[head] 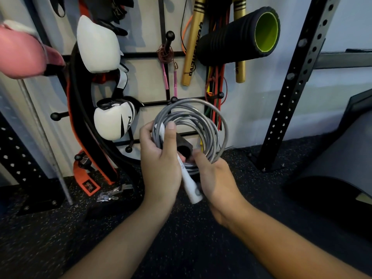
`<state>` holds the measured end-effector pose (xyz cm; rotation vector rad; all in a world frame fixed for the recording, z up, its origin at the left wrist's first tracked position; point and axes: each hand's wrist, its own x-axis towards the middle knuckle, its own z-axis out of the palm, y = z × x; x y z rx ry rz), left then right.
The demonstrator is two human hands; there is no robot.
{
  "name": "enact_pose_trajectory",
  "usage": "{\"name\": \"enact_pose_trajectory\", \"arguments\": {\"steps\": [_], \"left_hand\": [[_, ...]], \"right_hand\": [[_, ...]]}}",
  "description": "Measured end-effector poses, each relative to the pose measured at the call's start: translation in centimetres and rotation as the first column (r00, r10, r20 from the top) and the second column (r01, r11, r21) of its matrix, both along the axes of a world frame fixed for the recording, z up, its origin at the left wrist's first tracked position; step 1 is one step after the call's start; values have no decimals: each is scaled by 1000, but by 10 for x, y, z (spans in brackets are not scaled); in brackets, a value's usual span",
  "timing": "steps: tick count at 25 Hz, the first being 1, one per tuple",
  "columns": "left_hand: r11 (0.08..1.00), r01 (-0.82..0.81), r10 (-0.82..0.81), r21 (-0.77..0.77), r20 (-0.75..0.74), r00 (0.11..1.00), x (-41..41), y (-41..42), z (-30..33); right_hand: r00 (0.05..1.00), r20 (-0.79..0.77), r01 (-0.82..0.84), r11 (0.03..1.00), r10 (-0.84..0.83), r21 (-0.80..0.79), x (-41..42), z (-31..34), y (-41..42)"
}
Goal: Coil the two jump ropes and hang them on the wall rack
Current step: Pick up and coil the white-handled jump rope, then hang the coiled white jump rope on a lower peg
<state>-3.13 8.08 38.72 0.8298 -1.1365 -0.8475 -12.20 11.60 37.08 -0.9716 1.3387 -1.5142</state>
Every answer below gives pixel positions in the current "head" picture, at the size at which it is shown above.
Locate white boxing glove black print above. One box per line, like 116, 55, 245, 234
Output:
93, 98, 138, 141

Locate pink boxing glove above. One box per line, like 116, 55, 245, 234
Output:
0, 20, 66, 80

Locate grey metal pole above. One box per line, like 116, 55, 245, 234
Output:
17, 79, 74, 206

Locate pink handled jump rope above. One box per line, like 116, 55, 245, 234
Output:
156, 44, 179, 98

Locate black hanging strap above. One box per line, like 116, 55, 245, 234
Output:
48, 0, 66, 18

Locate black training gloves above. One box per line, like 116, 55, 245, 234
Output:
78, 0, 135, 37

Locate gold stick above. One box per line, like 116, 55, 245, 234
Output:
181, 0, 207, 86
232, 0, 247, 84

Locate bunch of red resistance bands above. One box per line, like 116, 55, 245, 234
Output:
204, 7, 229, 132

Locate person's left forearm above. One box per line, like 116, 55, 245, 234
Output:
62, 197, 175, 279

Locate plain white boxing glove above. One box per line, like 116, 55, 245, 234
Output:
76, 15, 125, 74

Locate grey steel crossbeam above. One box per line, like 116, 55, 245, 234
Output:
313, 49, 372, 70

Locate orange cord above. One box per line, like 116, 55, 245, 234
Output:
180, 14, 194, 55

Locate person's left hand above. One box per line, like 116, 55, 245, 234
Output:
139, 121, 182, 205

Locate silver metal belt buckle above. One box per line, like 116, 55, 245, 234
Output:
96, 184, 134, 203

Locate person's right hand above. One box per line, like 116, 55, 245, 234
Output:
192, 148, 248, 227

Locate black perforated steel upright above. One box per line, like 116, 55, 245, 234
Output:
255, 0, 343, 173
0, 112, 66, 216

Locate person's right forearm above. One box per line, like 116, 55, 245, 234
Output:
227, 200, 370, 279

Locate black orange weightlifting belt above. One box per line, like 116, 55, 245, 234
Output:
66, 42, 118, 197

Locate black foam roller green core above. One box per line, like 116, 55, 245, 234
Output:
197, 6, 281, 67

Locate black wall rack grid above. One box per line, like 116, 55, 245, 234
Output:
50, 0, 226, 154

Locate grey jump rope white handle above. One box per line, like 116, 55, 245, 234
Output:
151, 98, 229, 204

